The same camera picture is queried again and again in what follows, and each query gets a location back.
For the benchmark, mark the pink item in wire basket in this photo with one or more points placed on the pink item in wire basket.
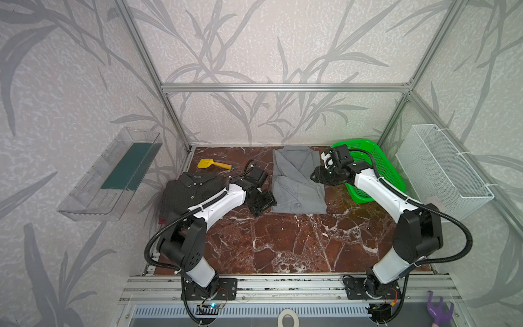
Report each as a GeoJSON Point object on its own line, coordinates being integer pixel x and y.
{"type": "Point", "coordinates": [435, 200]}

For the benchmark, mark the white tape roll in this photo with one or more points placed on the white tape roll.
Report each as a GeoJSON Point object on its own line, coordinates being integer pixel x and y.
{"type": "Point", "coordinates": [288, 315]}

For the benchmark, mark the white wire mesh basket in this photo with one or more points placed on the white wire mesh basket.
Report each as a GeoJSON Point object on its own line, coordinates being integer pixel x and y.
{"type": "Point", "coordinates": [435, 167]}

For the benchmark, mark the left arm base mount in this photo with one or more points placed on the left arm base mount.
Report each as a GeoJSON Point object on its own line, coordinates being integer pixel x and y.
{"type": "Point", "coordinates": [208, 301]}

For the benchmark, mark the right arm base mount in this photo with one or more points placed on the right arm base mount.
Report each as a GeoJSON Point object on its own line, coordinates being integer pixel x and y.
{"type": "Point", "coordinates": [382, 299]}

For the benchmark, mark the light grey long sleeve shirt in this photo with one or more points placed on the light grey long sleeve shirt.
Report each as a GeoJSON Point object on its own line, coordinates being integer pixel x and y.
{"type": "Point", "coordinates": [295, 193]}

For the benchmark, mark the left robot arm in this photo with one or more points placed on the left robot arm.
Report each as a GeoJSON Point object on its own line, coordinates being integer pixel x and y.
{"type": "Point", "coordinates": [180, 244]}

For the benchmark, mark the green plastic basket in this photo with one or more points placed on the green plastic basket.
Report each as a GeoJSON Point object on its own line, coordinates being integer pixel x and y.
{"type": "Point", "coordinates": [383, 165]}

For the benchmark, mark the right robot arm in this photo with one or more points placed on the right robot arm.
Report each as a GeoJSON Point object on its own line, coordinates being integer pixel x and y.
{"type": "Point", "coordinates": [418, 231]}

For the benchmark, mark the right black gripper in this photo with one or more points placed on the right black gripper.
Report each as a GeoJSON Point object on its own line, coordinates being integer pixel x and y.
{"type": "Point", "coordinates": [323, 176]}

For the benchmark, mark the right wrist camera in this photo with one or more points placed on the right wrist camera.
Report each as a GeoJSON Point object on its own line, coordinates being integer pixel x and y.
{"type": "Point", "coordinates": [326, 158]}

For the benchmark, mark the dark striped folded shirt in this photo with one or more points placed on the dark striped folded shirt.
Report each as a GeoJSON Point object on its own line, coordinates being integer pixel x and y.
{"type": "Point", "coordinates": [188, 190]}

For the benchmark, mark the clear acrylic wall shelf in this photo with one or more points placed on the clear acrylic wall shelf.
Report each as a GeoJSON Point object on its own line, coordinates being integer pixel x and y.
{"type": "Point", "coordinates": [108, 187]}

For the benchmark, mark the yellow toy hammer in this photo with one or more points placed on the yellow toy hammer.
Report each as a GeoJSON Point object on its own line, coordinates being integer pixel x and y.
{"type": "Point", "coordinates": [207, 163]}

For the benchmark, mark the purple plastic toy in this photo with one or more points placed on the purple plastic toy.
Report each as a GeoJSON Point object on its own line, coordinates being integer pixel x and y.
{"type": "Point", "coordinates": [441, 313]}

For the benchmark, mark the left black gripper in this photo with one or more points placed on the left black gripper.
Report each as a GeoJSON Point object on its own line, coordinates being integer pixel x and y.
{"type": "Point", "coordinates": [261, 202]}

